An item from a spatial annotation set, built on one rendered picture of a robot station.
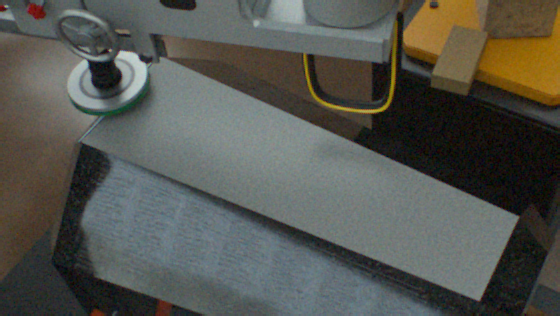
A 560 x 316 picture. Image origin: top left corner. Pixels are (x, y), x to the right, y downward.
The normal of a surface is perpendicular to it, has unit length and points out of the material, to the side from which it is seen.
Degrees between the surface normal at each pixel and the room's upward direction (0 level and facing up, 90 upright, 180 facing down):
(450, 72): 0
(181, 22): 90
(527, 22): 90
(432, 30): 0
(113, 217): 45
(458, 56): 0
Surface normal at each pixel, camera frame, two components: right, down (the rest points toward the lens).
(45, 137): -0.09, -0.61
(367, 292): -0.40, 0.08
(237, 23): -0.26, 0.78
